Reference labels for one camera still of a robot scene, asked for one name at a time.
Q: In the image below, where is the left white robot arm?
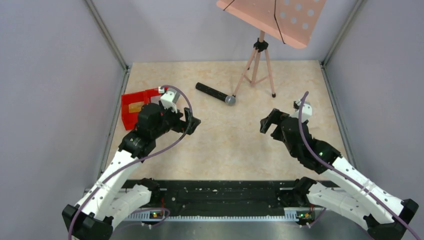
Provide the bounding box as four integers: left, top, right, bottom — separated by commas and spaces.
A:
62, 103, 201, 240

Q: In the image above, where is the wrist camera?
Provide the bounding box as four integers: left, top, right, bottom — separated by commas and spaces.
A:
158, 87, 181, 113
290, 99, 313, 123

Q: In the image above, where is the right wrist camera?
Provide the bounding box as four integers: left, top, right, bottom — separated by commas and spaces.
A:
290, 99, 313, 123

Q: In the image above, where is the red plastic bin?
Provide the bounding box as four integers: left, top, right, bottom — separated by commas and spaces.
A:
121, 87, 164, 131

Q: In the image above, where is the gold card in bin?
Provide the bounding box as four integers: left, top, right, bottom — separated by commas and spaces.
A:
128, 102, 144, 114

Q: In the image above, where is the black handheld microphone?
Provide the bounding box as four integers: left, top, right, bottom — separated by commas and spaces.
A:
195, 82, 236, 106

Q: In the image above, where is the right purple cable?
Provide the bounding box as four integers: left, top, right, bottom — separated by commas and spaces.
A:
297, 91, 424, 240

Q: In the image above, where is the pink music stand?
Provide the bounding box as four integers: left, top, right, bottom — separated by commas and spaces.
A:
216, 0, 327, 98

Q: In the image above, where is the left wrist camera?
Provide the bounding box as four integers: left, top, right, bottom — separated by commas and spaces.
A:
158, 87, 181, 113

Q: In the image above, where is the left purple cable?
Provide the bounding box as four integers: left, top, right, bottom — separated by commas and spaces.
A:
67, 84, 194, 240

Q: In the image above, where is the purple cable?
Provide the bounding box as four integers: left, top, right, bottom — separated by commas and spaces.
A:
297, 91, 424, 240
67, 84, 194, 240

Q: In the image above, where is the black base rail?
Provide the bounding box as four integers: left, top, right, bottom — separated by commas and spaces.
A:
119, 178, 323, 224

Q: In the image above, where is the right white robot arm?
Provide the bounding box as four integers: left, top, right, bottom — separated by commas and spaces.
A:
260, 108, 419, 240

